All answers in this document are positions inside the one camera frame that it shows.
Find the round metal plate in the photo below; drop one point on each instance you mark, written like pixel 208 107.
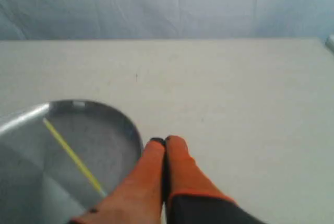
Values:
pixel 39 181

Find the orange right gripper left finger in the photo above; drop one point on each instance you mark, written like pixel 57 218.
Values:
pixel 139 198

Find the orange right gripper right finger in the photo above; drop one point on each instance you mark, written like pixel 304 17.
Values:
pixel 193 198

